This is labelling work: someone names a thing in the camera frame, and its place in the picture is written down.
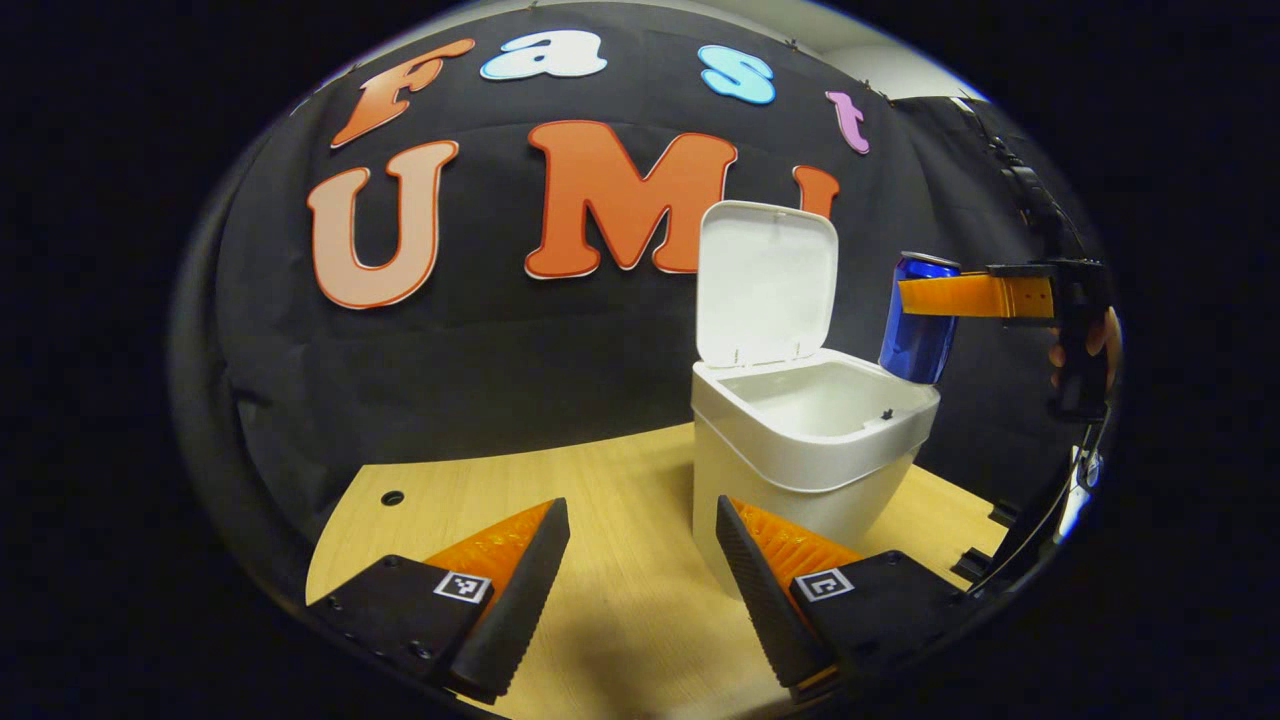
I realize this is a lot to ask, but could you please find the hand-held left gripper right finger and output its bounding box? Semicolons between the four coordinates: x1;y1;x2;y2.
715;494;971;698

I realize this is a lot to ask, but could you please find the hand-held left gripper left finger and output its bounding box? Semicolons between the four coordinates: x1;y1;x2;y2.
305;497;571;704

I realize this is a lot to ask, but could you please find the blue pop can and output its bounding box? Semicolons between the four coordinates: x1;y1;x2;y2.
878;251;963;386

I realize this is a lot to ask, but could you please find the white desktop garbage bin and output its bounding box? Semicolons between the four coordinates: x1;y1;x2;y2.
690;200;942;601

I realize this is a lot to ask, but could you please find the wooden desktop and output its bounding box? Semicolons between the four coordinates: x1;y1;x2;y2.
305;420;1011;720

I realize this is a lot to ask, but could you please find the black backdrop cloth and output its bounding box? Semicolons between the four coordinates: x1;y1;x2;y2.
170;0;1101;601

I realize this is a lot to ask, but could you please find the black cable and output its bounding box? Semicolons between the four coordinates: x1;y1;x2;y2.
962;418;1107;601

